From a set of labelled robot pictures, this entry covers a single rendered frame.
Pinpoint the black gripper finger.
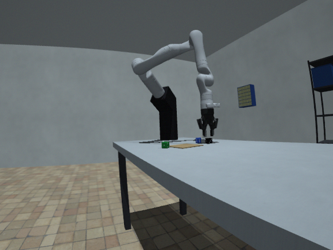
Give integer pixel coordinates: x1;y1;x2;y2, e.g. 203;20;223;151
197;118;208;137
209;118;218;136

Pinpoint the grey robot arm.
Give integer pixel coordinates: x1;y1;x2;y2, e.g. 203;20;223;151
131;30;220;109

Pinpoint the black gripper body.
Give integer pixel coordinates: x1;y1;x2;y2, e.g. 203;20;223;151
201;108;214;124

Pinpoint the green die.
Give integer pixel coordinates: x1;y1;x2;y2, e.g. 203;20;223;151
161;142;169;148

